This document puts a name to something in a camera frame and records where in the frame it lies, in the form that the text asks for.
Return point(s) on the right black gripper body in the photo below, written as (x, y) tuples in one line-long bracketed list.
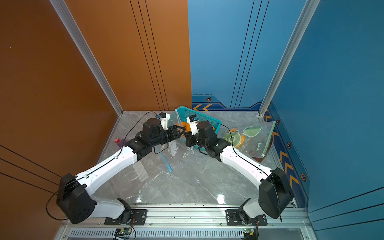
[(196, 139)]

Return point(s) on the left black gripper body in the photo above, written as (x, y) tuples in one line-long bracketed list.
[(167, 135)]

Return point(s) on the clear blue-zip bag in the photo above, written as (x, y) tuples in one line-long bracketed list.
[(177, 149)]

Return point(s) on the clear green-zip bag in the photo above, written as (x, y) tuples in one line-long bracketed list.
[(245, 139)]

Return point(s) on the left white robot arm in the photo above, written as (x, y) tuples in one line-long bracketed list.
[(76, 193)]

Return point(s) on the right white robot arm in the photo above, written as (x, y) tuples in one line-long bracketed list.
[(275, 192)]

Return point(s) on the teal plastic basket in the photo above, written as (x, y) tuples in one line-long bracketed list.
[(204, 118)]

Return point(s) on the dark red metronome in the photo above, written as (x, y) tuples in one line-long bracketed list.
[(262, 149)]

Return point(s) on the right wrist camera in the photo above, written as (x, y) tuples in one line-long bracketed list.
[(205, 130)]

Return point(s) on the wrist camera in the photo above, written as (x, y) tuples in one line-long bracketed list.
[(205, 130), (152, 128)]

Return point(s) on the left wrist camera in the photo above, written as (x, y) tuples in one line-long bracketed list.
[(152, 128)]

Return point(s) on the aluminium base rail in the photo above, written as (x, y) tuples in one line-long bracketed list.
[(192, 222)]

